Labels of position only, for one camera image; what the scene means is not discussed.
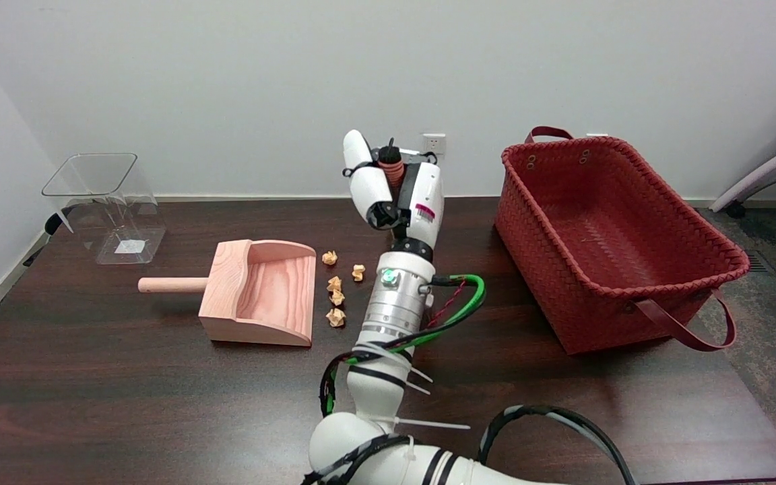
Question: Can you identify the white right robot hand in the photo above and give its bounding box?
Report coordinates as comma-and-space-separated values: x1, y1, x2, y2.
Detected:
342, 129, 445, 260

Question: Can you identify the brown bristle hand broom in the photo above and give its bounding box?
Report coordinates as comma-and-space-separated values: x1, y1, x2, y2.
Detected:
376, 137, 408, 191

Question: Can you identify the wooden dustpan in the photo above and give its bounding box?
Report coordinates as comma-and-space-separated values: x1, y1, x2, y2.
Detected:
137, 239, 317, 348

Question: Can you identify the red woven basket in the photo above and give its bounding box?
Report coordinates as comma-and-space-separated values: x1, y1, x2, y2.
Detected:
494, 126, 751, 352

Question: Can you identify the clear plastic container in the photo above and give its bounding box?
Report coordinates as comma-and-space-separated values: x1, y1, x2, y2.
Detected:
42, 153, 166, 265

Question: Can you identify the grey office chair base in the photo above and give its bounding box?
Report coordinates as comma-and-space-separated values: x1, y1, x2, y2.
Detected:
710, 131, 776, 307

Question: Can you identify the green robot cable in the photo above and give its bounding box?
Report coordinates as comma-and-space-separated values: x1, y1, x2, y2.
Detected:
319, 273, 487, 418

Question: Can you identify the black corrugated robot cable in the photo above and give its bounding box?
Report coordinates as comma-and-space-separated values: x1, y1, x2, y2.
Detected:
300, 404, 638, 485

